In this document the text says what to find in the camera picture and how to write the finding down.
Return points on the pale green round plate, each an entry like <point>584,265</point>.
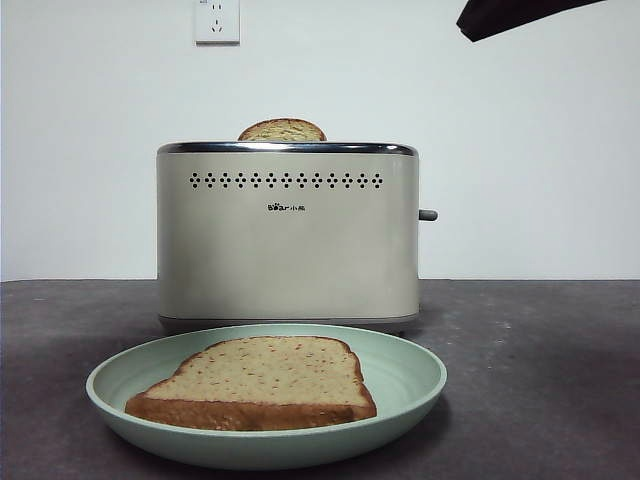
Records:
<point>400,380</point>

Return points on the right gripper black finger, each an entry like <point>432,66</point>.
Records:
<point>500,17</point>

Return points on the dark-speckled bread slice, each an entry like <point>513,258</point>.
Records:
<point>282,132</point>

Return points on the white wall power socket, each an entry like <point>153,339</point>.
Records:
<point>217,22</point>

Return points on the brown-crusted square bread slice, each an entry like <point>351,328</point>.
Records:
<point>270,375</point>

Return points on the cream two-slot toaster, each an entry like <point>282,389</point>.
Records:
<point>285,250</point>

